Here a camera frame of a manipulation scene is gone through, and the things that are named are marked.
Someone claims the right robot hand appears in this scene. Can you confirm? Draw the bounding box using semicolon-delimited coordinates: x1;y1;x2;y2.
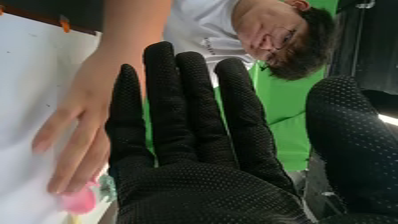
104;40;398;224

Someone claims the pink flower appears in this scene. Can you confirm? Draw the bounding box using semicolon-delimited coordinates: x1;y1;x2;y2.
58;181;99;216

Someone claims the person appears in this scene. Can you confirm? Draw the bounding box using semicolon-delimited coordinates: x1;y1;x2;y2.
32;0;339;196

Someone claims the dark mat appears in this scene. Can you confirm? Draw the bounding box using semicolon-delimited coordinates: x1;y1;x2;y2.
0;0;106;33

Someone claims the blue flower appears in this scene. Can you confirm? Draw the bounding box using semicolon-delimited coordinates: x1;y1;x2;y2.
96;173;119;204

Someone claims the yellow flower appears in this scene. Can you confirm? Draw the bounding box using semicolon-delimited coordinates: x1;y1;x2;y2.
64;213;85;224

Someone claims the white sheet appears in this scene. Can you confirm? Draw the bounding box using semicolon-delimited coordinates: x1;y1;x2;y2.
0;12;113;224

